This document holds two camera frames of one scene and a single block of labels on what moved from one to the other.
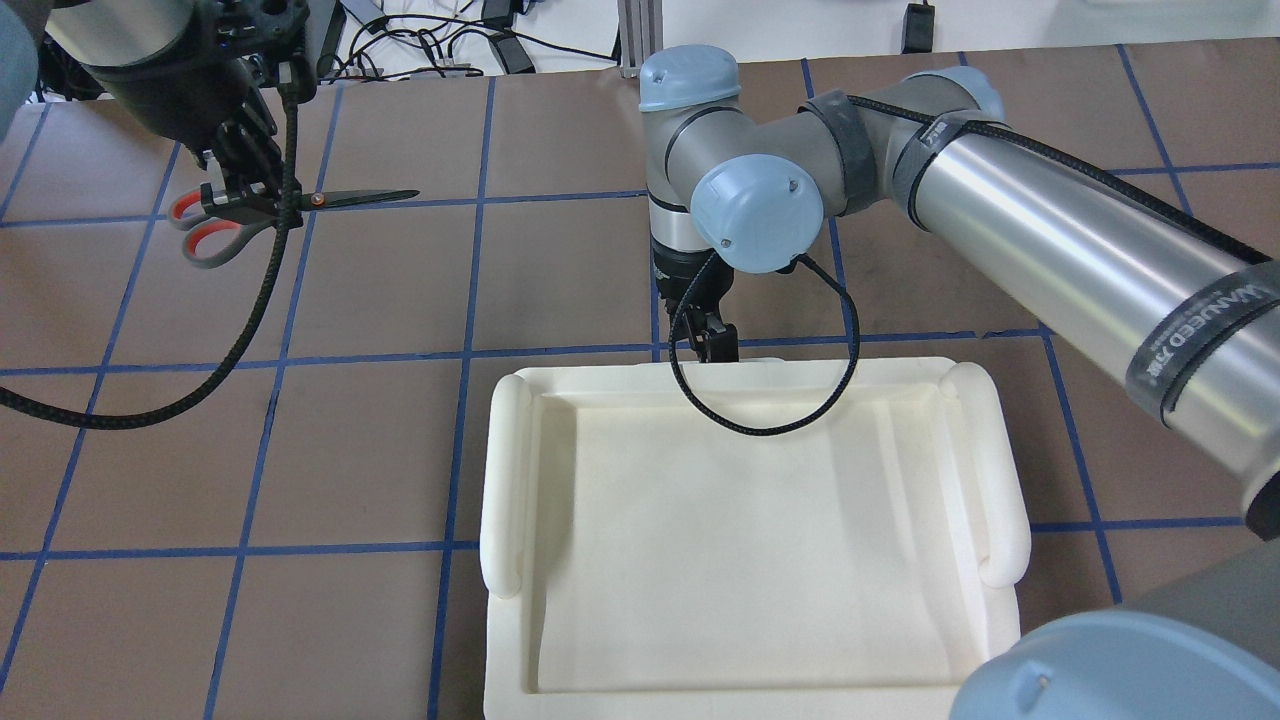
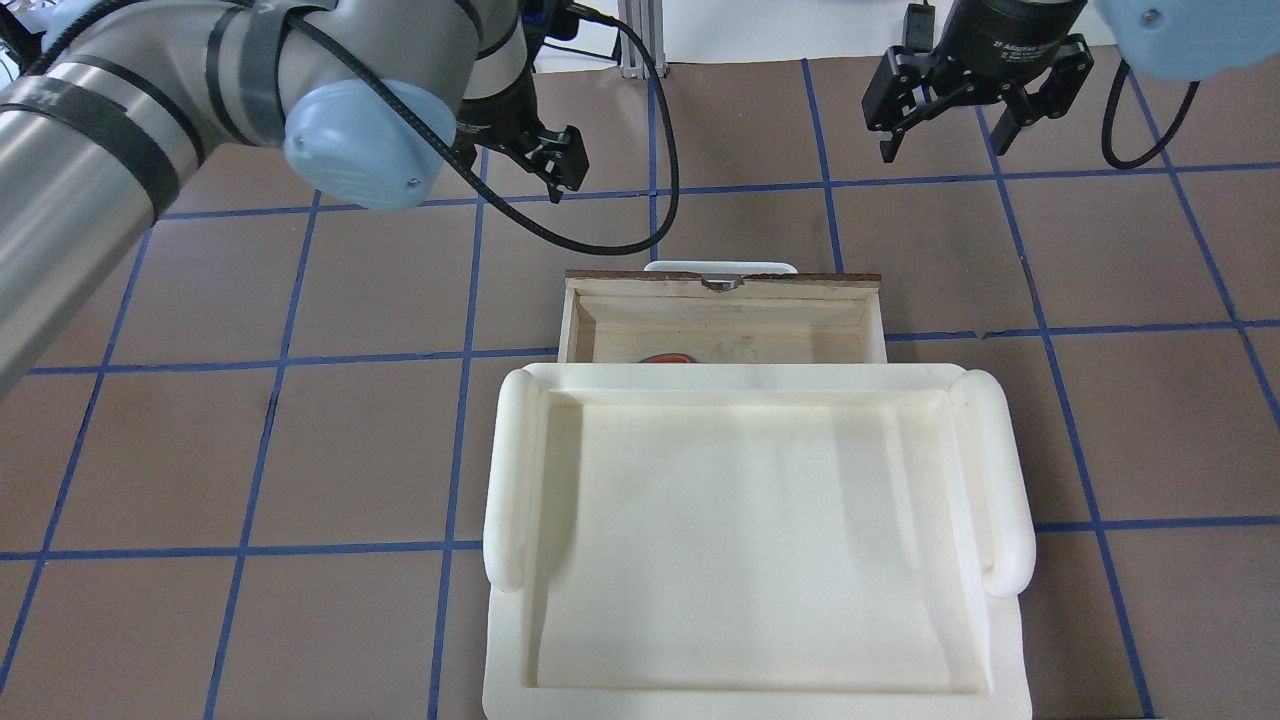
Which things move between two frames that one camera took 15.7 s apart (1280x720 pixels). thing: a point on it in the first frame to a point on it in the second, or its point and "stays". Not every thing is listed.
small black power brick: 917,28 stays
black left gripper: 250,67 to 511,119
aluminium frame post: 641,33 stays
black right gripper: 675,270 to 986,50
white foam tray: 640,562 stays
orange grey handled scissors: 186,214 to 669,357
